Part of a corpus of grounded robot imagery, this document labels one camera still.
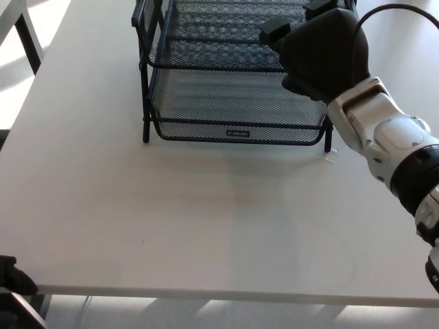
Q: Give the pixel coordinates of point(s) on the white side table dark legs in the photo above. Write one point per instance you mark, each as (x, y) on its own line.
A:
(29, 44)

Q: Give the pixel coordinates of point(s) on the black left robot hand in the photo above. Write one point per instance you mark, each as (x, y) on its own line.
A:
(15, 277)

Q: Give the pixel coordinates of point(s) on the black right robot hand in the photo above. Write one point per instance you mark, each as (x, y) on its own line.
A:
(326, 55)

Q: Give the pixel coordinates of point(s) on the black mesh drawer tray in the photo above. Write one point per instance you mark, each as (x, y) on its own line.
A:
(212, 55)

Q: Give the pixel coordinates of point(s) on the black mesh tray with label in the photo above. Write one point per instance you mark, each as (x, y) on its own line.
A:
(236, 99)

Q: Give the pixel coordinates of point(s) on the clear tape scrap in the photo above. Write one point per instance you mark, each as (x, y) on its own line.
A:
(330, 158)

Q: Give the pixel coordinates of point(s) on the black metal tray rack frame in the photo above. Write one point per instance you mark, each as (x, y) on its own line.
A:
(146, 132)

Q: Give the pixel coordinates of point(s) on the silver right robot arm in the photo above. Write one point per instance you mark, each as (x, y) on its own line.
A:
(387, 137)

